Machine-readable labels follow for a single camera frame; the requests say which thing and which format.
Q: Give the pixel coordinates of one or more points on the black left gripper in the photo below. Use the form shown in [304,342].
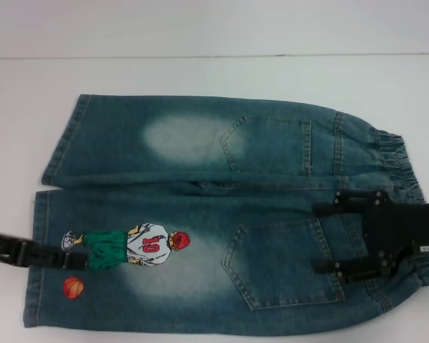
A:
[3,250]

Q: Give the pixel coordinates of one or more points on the blue denim shorts with print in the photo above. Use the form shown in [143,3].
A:
[186,160]

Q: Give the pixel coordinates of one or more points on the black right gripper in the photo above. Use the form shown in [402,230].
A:
[393,228]

